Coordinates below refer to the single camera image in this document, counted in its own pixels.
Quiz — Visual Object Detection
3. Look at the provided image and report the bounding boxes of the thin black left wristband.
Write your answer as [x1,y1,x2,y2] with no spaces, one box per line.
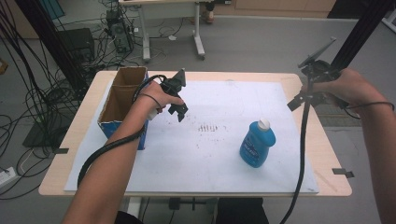
[138,92,163,115]

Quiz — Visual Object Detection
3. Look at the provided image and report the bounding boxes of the thin black right wristband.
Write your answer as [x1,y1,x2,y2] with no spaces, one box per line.
[345,101,396,119]

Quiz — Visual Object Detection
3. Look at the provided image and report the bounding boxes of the cardboard box blue base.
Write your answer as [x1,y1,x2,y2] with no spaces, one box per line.
[97,65,149,151]

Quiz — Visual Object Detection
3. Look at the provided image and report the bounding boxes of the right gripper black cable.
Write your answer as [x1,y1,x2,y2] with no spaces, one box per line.
[279,66,312,224]

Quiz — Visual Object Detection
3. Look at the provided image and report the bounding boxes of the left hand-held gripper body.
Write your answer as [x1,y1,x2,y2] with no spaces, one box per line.
[161,68,187,98]

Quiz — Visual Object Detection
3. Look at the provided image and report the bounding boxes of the white sheet table cover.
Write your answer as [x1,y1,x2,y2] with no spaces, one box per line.
[64,79,319,194]

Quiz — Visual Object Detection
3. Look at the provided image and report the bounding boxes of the black table foot bar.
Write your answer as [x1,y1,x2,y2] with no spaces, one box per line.
[167,197,207,212]

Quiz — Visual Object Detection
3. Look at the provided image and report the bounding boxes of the person's right hand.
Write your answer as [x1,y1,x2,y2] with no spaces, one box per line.
[311,68,387,108]

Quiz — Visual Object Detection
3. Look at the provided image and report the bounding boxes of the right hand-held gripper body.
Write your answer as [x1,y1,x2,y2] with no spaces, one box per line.
[298,36,340,94]

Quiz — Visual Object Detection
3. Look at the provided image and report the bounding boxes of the tangle of black cables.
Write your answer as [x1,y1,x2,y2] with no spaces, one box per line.
[0,0,141,200]

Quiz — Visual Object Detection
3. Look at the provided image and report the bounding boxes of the person's black trouser leg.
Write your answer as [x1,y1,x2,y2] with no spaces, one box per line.
[114,210,145,224]
[215,197,270,224]

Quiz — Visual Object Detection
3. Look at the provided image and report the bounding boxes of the black computer tower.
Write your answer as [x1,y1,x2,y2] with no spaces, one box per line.
[106,8,134,54]

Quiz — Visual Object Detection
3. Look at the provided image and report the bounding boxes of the light wooden cabinet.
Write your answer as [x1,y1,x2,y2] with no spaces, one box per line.
[214,0,337,19]

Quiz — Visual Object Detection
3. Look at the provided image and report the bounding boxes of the black box case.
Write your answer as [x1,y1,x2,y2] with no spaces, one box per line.
[57,27,95,62]

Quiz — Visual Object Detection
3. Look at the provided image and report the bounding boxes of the blue bottle with white cap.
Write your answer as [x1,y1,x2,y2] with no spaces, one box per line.
[238,118,277,169]

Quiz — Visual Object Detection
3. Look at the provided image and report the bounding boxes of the teal board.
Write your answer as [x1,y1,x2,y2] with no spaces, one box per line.
[38,0,66,20]

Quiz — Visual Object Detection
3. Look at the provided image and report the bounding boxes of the person's left hand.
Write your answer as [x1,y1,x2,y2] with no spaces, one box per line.
[134,82,185,120]

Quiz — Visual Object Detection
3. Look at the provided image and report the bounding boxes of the white desk with legs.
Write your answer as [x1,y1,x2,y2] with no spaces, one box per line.
[118,0,207,63]

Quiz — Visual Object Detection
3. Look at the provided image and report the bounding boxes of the white power strip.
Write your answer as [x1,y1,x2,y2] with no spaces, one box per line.
[0,166,17,189]

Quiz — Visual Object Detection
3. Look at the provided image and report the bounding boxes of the black metal frame post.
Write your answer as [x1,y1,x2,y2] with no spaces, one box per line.
[13,0,88,91]
[330,0,396,73]

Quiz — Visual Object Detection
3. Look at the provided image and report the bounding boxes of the black flat base plate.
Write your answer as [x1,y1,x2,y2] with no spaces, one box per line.
[21,119,71,148]

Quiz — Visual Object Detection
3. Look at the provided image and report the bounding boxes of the dark ribbed floor mat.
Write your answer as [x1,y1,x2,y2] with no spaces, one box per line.
[317,102,363,128]

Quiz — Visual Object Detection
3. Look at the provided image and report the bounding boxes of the thin black wristband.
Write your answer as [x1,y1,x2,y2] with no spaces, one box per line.
[345,101,396,119]
[138,92,163,115]

